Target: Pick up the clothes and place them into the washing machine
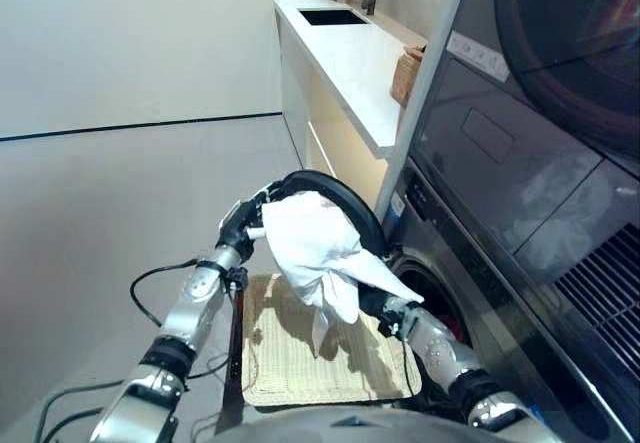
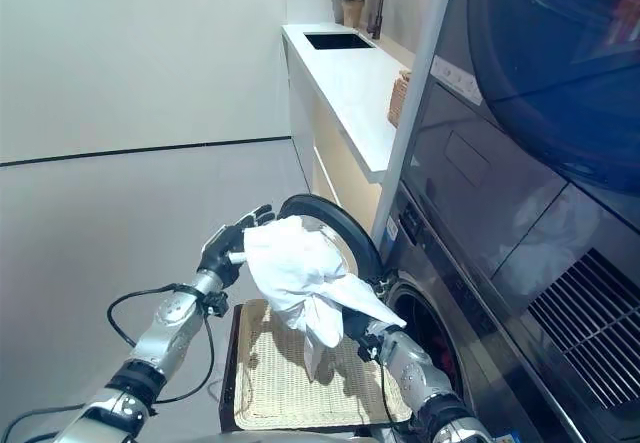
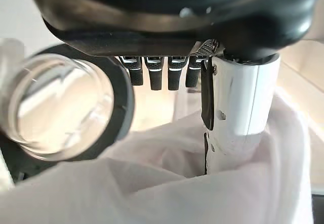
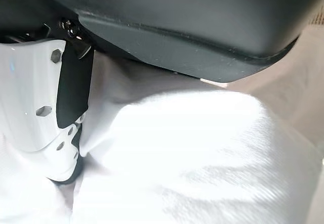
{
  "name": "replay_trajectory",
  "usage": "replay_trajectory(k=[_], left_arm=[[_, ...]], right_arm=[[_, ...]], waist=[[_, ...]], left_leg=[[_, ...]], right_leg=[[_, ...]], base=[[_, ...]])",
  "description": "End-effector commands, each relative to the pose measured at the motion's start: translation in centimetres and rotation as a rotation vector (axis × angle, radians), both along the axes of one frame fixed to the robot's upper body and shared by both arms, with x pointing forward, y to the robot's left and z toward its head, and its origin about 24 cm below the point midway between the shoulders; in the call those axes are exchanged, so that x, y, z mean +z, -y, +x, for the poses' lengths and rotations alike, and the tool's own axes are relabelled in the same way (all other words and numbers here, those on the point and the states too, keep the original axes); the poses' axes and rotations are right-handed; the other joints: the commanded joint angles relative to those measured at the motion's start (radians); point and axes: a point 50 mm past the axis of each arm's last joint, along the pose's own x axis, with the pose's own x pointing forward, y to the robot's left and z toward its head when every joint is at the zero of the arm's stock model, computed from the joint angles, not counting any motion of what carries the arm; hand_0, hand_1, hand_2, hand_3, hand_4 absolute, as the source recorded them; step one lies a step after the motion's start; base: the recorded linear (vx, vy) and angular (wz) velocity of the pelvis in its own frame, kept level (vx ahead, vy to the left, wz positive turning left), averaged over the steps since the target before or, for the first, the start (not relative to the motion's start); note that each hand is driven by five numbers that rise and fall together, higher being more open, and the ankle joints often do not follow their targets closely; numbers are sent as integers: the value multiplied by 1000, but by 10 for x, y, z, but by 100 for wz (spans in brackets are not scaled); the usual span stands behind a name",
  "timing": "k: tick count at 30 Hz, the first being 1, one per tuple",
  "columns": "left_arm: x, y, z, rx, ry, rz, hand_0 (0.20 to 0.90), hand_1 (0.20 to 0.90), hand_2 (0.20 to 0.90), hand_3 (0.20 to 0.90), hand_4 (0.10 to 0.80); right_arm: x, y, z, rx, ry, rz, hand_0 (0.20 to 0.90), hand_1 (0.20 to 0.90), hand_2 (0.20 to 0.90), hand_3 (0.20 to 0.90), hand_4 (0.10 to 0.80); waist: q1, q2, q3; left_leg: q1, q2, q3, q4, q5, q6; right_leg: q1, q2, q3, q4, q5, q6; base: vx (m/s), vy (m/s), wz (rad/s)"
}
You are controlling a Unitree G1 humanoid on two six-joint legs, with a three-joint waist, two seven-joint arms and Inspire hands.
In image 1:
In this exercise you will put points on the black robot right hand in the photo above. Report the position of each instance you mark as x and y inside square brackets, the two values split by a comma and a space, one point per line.
[375, 300]

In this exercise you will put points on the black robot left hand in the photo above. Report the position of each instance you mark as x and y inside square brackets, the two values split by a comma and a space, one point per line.
[240, 225]

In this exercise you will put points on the white garment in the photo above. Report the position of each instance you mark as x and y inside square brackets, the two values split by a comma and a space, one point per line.
[315, 243]

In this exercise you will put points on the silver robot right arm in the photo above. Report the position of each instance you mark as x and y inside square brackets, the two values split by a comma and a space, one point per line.
[450, 358]

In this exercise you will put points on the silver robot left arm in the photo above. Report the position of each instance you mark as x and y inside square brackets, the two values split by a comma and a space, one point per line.
[195, 303]

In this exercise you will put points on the grey front-load washing machine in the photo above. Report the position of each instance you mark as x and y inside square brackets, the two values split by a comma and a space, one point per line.
[475, 288]

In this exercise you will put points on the round glass washing machine door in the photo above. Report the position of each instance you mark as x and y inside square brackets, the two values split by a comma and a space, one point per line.
[350, 198]

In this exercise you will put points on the blue white barcode sticker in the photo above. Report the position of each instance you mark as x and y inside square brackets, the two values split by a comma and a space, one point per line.
[396, 209]

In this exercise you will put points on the cream wicker laundry basket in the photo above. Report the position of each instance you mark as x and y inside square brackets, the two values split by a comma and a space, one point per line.
[300, 358]

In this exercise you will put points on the grey robot torso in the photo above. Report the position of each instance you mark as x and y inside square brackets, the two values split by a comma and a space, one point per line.
[360, 428]

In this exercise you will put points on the white counter cabinet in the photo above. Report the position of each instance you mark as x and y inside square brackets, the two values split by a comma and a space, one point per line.
[345, 63]

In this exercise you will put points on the dark grey stacked dryer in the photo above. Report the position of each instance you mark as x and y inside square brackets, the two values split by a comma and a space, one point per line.
[525, 138]

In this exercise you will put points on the brown woven storage basket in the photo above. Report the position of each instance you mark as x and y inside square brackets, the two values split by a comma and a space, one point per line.
[406, 75]

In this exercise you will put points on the black inset sink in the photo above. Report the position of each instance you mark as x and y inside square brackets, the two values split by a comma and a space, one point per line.
[332, 17]

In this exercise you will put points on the white cabinet side panel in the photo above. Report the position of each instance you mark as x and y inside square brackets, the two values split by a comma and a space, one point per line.
[435, 63]

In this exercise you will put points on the white dryer label strip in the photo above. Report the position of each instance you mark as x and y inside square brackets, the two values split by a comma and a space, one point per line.
[477, 55]

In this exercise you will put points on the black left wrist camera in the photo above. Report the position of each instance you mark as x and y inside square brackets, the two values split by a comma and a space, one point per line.
[237, 277]

